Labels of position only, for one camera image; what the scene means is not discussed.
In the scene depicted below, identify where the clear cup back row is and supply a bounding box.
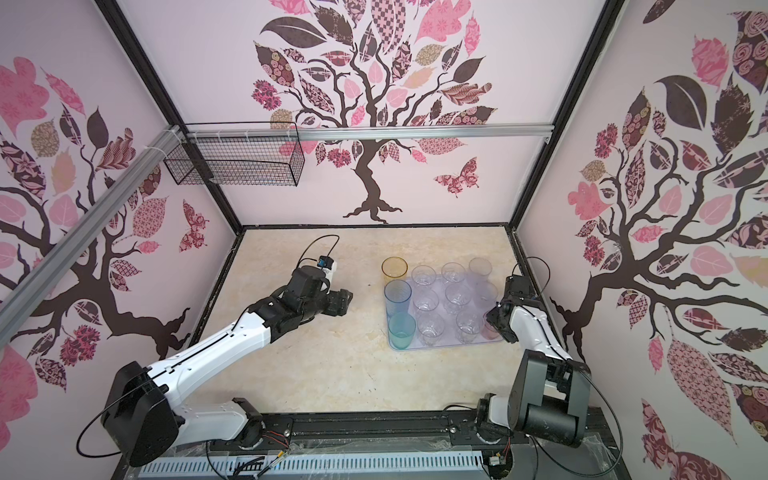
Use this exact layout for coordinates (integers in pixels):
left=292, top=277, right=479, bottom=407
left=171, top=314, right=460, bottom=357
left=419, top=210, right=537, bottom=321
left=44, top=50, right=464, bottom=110
left=456, top=311, right=483, bottom=344
left=474, top=281, right=499, bottom=311

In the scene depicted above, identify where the frosted dimpled clear cup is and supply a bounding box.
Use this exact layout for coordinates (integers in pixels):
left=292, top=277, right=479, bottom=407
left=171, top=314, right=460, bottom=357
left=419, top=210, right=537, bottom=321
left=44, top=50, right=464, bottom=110
left=467, top=257, right=493, bottom=284

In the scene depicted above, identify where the clear faceted glass tumbler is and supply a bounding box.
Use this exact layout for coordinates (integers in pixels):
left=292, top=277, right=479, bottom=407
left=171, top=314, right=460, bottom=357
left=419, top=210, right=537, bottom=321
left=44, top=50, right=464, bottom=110
left=441, top=262, right=466, bottom=285

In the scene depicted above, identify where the blue ribbed plastic cup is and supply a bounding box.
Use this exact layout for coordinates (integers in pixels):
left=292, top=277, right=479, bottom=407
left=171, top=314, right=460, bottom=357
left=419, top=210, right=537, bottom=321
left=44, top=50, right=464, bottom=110
left=384, top=279, right=413, bottom=318

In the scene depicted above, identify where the amber plastic cup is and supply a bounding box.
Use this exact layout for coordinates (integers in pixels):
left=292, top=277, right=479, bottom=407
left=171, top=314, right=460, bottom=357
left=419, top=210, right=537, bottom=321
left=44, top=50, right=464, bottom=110
left=381, top=256, right=409, bottom=281

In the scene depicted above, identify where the clear glass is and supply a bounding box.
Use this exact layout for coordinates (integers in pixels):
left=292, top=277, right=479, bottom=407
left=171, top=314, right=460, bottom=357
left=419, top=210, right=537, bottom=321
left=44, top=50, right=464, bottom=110
left=411, top=265, right=437, bottom=288
left=412, top=286, right=440, bottom=314
left=417, top=313, right=445, bottom=347

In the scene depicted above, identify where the teal dimpled plastic cup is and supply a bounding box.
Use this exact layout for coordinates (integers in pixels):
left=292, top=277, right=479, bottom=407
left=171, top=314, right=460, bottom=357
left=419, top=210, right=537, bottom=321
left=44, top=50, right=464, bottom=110
left=387, top=312, right=416, bottom=350

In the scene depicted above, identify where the pink plastic cup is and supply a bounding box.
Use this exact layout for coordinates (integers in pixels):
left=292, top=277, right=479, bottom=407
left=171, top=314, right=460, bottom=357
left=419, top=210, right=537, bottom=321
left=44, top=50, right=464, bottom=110
left=481, top=320, right=500, bottom=340

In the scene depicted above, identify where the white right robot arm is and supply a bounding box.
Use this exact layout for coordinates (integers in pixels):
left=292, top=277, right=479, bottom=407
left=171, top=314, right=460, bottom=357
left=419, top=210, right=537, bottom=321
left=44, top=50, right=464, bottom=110
left=475, top=274, right=591, bottom=448

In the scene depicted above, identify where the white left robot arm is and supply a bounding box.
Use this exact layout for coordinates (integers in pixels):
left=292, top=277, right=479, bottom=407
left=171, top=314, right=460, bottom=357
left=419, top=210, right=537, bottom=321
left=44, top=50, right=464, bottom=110
left=100, top=256, right=353, bottom=467

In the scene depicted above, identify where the lilac plastic tray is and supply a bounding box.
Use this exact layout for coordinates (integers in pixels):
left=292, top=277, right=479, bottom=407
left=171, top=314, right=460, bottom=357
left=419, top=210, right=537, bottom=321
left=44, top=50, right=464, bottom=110
left=386, top=279, right=501, bottom=351

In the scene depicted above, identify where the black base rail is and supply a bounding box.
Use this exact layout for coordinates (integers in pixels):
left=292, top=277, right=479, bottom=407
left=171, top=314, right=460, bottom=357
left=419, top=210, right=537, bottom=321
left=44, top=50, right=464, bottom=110
left=179, top=409, right=607, bottom=448

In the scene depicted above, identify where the black wire mesh basket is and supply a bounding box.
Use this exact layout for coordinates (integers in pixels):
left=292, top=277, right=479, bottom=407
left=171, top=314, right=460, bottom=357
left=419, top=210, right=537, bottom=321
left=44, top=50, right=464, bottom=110
left=164, top=120, right=305, bottom=187

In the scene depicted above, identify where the white perforated cable duct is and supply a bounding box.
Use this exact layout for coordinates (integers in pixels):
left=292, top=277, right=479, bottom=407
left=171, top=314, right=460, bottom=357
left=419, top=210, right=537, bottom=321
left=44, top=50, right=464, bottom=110
left=126, top=451, right=487, bottom=479

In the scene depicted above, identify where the aluminium rail back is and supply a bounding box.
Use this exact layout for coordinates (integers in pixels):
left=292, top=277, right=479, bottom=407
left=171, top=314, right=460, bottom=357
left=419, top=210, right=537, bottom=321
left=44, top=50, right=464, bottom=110
left=186, top=123, right=554, bottom=141

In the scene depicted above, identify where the aluminium rail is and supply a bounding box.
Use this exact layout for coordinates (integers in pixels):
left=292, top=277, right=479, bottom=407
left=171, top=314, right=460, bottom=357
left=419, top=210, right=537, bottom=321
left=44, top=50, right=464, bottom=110
left=1, top=125, right=183, bottom=345
left=186, top=123, right=554, bottom=141

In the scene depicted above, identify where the aluminium rail left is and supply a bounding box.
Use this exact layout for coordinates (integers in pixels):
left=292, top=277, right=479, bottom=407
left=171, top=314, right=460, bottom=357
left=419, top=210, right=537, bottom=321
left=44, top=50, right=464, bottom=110
left=1, top=125, right=183, bottom=345

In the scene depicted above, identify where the black corner frame post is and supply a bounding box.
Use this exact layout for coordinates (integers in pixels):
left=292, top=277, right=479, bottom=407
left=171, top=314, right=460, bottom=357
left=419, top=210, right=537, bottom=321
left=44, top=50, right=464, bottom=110
left=507, top=0, right=626, bottom=231

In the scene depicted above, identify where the black left corner post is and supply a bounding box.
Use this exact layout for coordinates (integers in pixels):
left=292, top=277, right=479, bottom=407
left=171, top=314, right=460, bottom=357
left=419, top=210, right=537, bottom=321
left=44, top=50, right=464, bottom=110
left=94, top=0, right=244, bottom=236

